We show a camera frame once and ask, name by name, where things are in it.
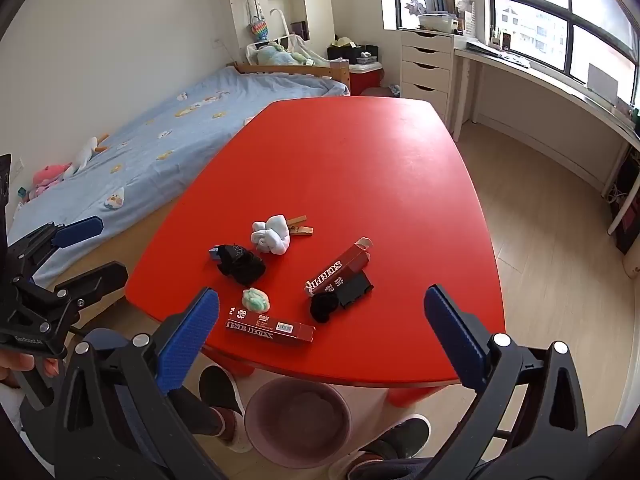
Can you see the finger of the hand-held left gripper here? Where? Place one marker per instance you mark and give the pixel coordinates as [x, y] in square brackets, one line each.
[80, 230]
[102, 279]

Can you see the black framed window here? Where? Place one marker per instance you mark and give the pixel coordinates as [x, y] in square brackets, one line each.
[530, 0]

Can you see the pile of pastel plush toys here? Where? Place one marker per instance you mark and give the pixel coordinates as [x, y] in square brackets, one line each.
[275, 54]

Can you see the black storage box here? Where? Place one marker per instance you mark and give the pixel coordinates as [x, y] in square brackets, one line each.
[350, 54]

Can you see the white drawer cabinet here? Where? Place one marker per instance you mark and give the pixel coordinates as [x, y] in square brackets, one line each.
[425, 75]

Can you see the black plastic piece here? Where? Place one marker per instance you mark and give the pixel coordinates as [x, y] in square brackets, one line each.
[356, 287]

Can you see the straw hat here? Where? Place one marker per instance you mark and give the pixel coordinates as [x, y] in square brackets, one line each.
[344, 42]

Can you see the white sock ball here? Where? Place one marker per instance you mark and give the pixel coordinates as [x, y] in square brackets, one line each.
[272, 235]

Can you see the person's left slipper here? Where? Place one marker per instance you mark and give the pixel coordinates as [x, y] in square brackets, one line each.
[220, 390]

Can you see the large black sock bundle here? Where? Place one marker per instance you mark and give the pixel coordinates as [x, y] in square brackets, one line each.
[240, 262]

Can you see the blue printed blanket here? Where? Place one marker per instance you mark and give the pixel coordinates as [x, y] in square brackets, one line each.
[165, 120]

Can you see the rainbow plush toy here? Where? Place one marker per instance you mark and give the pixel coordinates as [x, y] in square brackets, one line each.
[259, 30]

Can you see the pink plush toy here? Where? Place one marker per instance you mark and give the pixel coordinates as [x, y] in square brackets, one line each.
[47, 177]

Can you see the red cooler box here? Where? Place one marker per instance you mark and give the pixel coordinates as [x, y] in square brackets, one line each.
[365, 80]

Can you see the white desk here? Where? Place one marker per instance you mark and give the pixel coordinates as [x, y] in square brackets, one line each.
[550, 90]

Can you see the green white crumpled ball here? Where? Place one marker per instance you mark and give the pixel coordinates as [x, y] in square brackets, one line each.
[256, 301]

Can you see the dark red box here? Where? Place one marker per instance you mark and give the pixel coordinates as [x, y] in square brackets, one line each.
[270, 327]
[335, 267]

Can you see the red table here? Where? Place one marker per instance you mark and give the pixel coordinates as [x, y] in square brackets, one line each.
[350, 160]

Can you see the person's slipper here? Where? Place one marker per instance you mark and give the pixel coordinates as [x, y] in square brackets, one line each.
[405, 435]
[220, 390]

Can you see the white laptop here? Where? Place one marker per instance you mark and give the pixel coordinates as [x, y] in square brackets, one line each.
[602, 82]

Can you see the small black sock ball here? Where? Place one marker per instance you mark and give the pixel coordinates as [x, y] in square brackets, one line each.
[324, 308]

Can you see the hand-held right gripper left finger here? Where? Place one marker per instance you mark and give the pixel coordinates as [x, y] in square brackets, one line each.
[192, 340]

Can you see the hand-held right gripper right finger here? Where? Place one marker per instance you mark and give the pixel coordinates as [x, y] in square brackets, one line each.
[452, 335]

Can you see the person's right slipper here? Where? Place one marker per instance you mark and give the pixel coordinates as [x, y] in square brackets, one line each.
[405, 435]

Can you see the wooden bed frame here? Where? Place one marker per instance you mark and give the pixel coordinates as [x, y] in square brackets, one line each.
[340, 72]

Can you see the wooden clothespin half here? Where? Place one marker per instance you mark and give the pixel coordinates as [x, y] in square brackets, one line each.
[303, 231]
[297, 220]

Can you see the person's left hand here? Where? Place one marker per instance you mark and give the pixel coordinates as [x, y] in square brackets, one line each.
[14, 366]

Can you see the books and boxes on cabinet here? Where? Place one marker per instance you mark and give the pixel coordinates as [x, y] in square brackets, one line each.
[440, 10]

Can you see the white duck plush toy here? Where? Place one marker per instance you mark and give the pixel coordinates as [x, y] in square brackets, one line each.
[85, 152]

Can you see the person's right leg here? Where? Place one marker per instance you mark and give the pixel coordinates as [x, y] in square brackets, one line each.
[400, 470]

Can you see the closed dark red box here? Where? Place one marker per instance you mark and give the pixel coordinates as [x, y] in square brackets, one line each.
[270, 327]

